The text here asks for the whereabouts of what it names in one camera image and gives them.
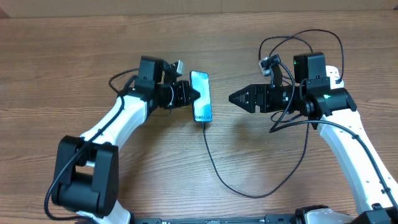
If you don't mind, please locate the white charger plug adapter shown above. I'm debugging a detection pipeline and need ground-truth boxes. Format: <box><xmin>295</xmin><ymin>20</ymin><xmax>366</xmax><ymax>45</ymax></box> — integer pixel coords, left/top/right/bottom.
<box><xmin>330</xmin><ymin>77</ymin><xmax>345</xmax><ymax>90</ymax></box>

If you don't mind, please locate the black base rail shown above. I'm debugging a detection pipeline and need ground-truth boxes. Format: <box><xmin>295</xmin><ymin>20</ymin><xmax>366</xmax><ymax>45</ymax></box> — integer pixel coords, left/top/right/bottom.
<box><xmin>133</xmin><ymin>214</ymin><xmax>297</xmax><ymax>224</ymax></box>

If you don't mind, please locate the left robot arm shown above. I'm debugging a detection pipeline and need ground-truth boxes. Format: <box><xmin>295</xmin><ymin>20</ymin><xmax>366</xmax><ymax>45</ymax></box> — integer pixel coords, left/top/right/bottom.
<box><xmin>44</xmin><ymin>56</ymin><xmax>200</xmax><ymax>223</ymax></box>

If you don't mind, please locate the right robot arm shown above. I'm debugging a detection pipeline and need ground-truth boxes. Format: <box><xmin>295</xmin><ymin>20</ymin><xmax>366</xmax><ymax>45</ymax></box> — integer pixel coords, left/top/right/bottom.
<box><xmin>229</xmin><ymin>52</ymin><xmax>397</xmax><ymax>223</ymax></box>

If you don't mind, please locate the Samsung Galaxy smartphone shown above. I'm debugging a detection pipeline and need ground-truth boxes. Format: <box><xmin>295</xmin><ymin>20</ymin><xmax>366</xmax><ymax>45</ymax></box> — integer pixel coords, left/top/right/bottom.
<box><xmin>190</xmin><ymin>70</ymin><xmax>213</xmax><ymax>123</ymax></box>

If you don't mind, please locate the black USB charging cable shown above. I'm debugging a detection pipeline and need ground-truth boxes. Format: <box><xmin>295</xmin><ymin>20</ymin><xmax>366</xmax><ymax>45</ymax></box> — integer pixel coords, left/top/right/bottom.
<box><xmin>200</xmin><ymin>29</ymin><xmax>345</xmax><ymax>199</ymax></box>

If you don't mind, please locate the white power strip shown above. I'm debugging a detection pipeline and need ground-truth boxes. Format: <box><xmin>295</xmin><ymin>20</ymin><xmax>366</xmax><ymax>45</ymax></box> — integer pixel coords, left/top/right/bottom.
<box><xmin>326</xmin><ymin>65</ymin><xmax>340</xmax><ymax>78</ymax></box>

